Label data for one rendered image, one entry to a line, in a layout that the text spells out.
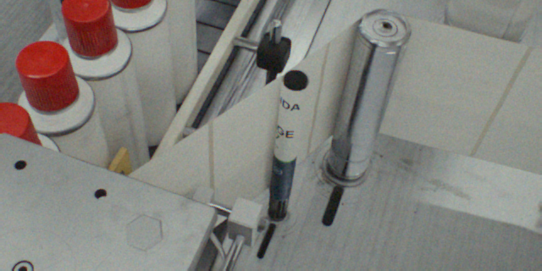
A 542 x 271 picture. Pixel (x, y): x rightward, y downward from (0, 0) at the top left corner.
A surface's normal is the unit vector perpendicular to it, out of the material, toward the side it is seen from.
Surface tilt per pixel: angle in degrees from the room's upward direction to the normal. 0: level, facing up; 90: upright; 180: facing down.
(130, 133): 90
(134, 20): 42
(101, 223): 0
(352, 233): 0
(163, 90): 90
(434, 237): 0
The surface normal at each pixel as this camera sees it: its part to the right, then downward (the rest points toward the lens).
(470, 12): -0.75, 0.48
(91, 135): 0.86, 0.44
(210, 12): 0.06, -0.59
